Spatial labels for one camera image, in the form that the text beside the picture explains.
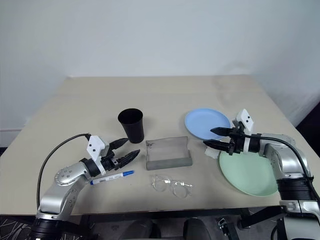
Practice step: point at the grey glasses case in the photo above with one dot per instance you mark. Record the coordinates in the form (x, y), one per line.
(167, 150)

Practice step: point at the clear frame eyeglasses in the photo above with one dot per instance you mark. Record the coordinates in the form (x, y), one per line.
(158, 186)

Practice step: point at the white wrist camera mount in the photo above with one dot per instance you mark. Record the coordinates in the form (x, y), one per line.
(94, 146)
(246, 118)

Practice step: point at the black table frame bracket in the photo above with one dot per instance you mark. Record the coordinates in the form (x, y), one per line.
(252, 217)

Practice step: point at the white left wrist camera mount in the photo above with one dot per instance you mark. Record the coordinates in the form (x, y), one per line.
(94, 146)

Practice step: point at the white tissue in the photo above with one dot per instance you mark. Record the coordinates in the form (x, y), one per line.
(211, 153)

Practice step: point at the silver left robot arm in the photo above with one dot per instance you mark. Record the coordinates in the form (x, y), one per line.
(65, 175)

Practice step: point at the white marker blue cap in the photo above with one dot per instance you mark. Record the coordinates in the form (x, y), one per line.
(110, 178)

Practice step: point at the light blue plate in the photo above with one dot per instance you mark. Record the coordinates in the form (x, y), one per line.
(202, 120)

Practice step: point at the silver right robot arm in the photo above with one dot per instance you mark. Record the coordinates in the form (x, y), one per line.
(287, 160)

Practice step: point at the black plastic cup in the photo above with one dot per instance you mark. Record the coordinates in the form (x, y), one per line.
(132, 130)

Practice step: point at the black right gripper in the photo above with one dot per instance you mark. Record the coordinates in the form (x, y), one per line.
(237, 145)

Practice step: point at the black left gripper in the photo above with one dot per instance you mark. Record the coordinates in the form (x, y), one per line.
(111, 163)

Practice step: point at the light green plate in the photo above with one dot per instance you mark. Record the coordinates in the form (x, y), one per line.
(247, 175)

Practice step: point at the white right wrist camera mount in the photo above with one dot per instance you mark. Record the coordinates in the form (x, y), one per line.
(246, 118)

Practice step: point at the black caster bracket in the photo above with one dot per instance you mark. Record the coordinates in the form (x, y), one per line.
(223, 223)

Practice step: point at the black table leg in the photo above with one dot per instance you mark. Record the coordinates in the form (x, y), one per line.
(86, 225)

